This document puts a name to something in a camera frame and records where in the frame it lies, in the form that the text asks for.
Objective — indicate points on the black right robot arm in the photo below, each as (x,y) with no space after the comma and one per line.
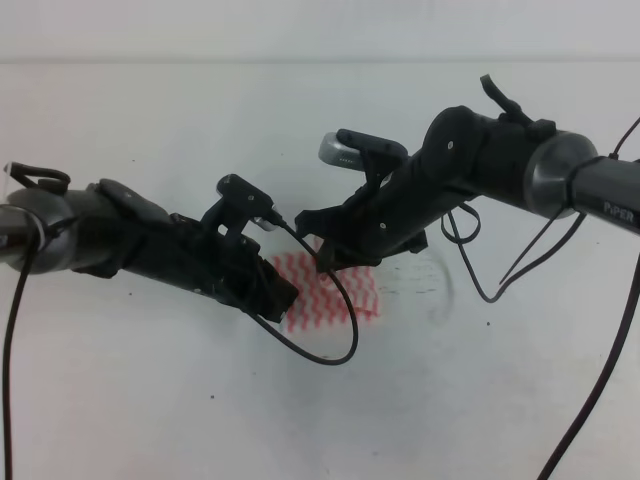
(534,167)

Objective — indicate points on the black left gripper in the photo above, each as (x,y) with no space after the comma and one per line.
(234,275)

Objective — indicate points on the pink white wavy striped towel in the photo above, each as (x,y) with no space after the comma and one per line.
(319,303)

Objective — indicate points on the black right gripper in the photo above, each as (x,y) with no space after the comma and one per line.
(377,222)

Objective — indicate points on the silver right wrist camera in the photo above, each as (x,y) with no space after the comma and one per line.
(377,158)

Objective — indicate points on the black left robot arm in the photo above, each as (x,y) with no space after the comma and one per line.
(108,227)

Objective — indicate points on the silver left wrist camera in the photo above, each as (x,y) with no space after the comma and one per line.
(246,203)

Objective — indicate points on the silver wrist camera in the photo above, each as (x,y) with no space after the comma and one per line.
(246,203)
(377,158)

